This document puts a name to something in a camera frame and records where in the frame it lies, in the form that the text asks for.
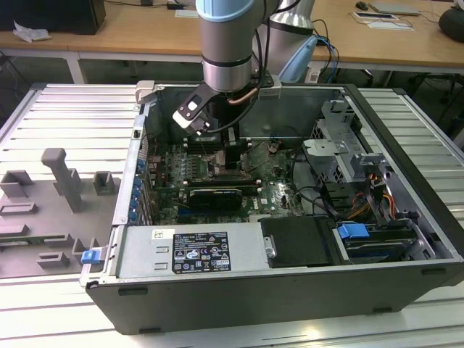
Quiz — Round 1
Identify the green motherboard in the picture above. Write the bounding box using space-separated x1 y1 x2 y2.
144 139 309 224

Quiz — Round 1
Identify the grey power supply unit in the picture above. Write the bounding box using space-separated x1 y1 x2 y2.
115 221 271 278

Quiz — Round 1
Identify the crumpled white paper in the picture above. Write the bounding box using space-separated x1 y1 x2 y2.
12 20 51 43

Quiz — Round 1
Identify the black desktop box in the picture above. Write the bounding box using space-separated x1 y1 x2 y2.
0 0 107 36

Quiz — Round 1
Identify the copper curved tube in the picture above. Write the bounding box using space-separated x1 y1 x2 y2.
228 88 260 107

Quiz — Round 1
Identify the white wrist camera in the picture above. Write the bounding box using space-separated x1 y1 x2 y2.
172 85 218 137

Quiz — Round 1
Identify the black plastic shroud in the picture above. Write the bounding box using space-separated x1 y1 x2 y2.
260 215 344 269

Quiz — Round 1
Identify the black open PC case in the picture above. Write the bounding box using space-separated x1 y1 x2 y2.
80 80 464 336

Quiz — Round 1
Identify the CPU socket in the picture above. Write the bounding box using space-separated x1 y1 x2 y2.
204 152 253 181

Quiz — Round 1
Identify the grey metal drive cage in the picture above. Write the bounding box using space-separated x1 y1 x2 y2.
302 99 396 184

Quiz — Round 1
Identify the black camera cable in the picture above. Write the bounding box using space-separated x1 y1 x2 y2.
202 21 271 133

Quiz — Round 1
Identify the hard disk in blue carrier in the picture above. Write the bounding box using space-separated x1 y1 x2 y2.
335 223 418 264

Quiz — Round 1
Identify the green RAM stick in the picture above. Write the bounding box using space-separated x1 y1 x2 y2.
0 236 65 244

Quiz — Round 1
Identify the grey case release latch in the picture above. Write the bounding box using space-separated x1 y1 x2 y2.
134 80 156 104

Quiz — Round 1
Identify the blue cable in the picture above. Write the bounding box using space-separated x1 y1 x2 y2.
317 36 340 84

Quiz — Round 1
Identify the white paper sheet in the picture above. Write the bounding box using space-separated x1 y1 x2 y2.
365 20 414 32

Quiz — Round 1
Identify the black label sticker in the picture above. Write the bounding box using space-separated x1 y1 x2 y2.
170 228 231 273

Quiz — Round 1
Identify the black graphics card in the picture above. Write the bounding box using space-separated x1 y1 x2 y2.
188 187 243 212

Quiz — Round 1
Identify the white flat device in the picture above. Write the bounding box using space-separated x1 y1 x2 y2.
353 11 398 22

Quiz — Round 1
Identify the grey laptop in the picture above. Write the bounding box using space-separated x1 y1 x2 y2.
368 0 421 16

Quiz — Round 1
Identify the orange yellow wire bundle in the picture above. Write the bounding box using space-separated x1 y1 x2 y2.
348 191 397 220

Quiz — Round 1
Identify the black round bag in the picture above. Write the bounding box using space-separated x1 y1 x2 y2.
438 7 464 41

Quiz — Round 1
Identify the wooden desk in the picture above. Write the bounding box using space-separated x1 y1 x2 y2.
0 0 464 77

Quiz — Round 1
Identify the grey parts rack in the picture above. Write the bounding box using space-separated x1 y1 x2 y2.
0 147 123 280

